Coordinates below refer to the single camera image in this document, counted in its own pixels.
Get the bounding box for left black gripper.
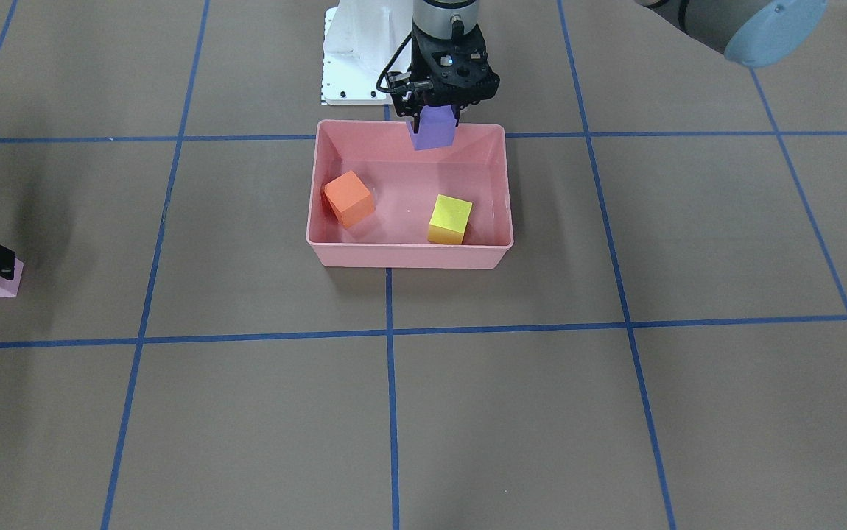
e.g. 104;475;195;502
393;24;501;135

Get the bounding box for purple foam block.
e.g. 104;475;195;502
404;105;457;151

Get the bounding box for yellow foam block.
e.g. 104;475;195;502
426;194;473;245

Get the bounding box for orange foam block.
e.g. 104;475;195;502
322;170;376;228

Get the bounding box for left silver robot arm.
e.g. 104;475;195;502
376;1;828;133

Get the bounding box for pink plastic bin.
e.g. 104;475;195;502
306;119;514;269

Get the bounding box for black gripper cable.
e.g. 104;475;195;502
376;33;415;95

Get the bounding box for white pedestal column base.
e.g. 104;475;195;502
320;1;413;105

